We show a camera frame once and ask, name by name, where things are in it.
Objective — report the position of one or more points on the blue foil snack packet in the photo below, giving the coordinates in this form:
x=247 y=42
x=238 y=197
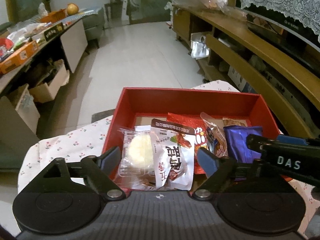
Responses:
x=237 y=142

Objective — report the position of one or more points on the white plastic bag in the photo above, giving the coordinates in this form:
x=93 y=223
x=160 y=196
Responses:
x=43 y=8

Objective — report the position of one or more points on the red paw print snack packet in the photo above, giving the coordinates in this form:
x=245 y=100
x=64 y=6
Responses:
x=200 y=135

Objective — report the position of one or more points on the flat orange box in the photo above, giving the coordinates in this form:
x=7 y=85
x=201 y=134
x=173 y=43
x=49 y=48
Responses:
x=17 y=57

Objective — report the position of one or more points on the red cardboard box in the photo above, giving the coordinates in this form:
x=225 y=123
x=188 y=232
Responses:
x=190 y=102

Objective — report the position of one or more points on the white chicken snack packet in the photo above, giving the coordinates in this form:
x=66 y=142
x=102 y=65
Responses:
x=175 y=162

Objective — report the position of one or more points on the wooden television cabinet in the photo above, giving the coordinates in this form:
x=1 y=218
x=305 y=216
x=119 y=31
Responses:
x=265 y=57

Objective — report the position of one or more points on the clear round pastry packet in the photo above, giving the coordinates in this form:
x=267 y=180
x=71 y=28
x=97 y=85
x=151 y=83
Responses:
x=137 y=150

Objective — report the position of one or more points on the white cardboard box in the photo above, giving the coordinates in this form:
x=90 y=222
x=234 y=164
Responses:
x=50 y=87

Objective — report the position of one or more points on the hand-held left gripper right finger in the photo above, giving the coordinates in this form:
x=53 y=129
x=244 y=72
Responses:
x=207 y=161

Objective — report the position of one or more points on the pile of red packets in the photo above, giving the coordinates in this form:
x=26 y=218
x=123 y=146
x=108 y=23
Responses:
x=6 y=46

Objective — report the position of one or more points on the black television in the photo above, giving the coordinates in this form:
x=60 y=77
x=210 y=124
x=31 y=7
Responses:
x=275 y=17

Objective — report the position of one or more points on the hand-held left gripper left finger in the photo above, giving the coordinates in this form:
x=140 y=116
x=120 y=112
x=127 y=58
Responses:
x=111 y=157

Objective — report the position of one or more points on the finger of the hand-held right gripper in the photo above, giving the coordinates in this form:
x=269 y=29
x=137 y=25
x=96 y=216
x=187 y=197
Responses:
x=255 y=145
x=292 y=140

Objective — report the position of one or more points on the cherry print tablecloth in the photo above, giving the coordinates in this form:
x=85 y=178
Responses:
x=75 y=140

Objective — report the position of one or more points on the silver foil bag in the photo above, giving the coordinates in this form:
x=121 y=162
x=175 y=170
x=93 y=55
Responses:
x=200 y=46

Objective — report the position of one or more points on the clear plastic bag of snacks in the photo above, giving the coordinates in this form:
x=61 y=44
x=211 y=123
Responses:
x=210 y=2

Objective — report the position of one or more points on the dark snack box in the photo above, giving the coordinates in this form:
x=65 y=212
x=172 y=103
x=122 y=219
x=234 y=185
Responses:
x=53 y=32

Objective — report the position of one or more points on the orange cardboard tray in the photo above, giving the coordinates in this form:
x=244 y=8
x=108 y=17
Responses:
x=52 y=17

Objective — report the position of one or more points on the wooden chair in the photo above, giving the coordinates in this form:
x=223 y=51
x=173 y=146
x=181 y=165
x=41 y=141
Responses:
x=115 y=2

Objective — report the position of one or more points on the orange clear snack packet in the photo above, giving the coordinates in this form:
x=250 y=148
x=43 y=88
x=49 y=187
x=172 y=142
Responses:
x=217 y=140

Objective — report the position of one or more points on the long side table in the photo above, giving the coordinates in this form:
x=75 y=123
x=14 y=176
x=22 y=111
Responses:
x=73 y=45

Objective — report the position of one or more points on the yellow pomelo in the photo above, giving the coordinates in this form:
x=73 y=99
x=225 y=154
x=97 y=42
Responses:
x=72 y=9

